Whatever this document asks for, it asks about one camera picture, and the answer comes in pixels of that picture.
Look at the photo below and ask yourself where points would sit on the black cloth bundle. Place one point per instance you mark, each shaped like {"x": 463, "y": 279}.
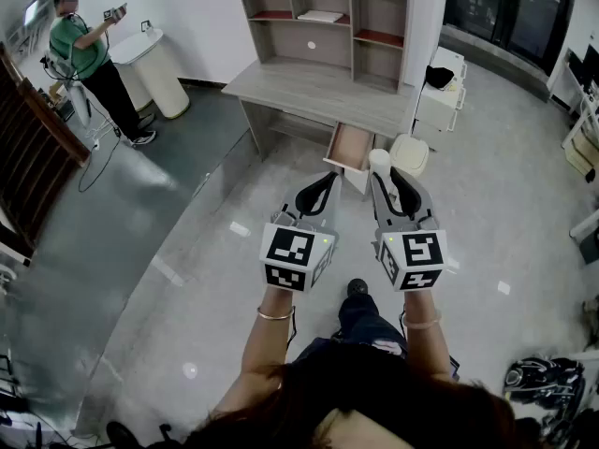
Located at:
{"x": 439, "y": 76}

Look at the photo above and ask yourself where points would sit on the white drawer cabinet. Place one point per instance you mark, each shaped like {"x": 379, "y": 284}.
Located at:
{"x": 442, "y": 105}

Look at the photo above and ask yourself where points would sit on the person's dark shirt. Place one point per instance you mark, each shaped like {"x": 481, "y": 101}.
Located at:
{"x": 346, "y": 372}

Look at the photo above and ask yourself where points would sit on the person's right forearm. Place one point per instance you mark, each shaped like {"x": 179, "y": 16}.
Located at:
{"x": 426, "y": 344}

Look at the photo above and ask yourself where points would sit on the pale pink bangle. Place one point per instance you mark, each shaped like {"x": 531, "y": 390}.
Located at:
{"x": 422, "y": 321}

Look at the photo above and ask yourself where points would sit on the person's black shoe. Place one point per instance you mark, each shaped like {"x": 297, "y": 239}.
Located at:
{"x": 357, "y": 287}

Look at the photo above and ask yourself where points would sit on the small white cylinder item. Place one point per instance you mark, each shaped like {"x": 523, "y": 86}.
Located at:
{"x": 379, "y": 161}

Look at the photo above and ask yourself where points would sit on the white lidded waste bin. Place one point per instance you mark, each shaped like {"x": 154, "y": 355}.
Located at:
{"x": 409, "y": 153}

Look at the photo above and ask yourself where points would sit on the small white framed object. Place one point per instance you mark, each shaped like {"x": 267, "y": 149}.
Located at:
{"x": 146, "y": 26}

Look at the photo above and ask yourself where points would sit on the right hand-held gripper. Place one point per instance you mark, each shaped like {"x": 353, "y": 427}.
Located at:
{"x": 416, "y": 255}

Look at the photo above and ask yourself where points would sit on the black glossy helmet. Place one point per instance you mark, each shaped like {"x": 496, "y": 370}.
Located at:
{"x": 543, "y": 379}

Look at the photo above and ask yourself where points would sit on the grey wooden desk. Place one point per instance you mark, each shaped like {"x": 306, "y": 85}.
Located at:
{"x": 299, "y": 87}

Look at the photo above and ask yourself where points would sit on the white flat book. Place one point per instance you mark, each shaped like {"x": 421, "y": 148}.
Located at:
{"x": 320, "y": 15}

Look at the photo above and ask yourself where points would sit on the gold bangle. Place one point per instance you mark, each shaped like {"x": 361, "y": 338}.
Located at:
{"x": 275, "y": 316}

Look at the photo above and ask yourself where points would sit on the person's left forearm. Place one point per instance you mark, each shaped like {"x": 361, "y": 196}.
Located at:
{"x": 262, "y": 353}

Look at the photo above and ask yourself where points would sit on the wooden desk drawer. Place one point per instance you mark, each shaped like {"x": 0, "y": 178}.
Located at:
{"x": 350, "y": 147}

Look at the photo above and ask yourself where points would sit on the person's leg in jeans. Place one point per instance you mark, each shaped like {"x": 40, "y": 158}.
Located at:
{"x": 365, "y": 321}

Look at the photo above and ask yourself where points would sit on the dark glass door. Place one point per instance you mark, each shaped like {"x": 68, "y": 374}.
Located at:
{"x": 505, "y": 12}

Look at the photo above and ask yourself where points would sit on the dark brown wooden frame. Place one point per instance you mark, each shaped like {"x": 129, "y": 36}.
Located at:
{"x": 33, "y": 157}

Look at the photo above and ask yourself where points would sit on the white round pedestal table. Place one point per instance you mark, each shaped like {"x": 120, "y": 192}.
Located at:
{"x": 154, "y": 73}

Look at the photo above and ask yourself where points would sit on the white side desk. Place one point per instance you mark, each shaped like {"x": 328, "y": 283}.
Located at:
{"x": 578, "y": 105}

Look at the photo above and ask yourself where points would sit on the grey wooden desk hutch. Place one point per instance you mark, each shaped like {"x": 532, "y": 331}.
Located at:
{"x": 323, "y": 35}

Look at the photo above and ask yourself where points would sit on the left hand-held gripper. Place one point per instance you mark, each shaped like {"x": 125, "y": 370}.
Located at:
{"x": 285, "y": 250}

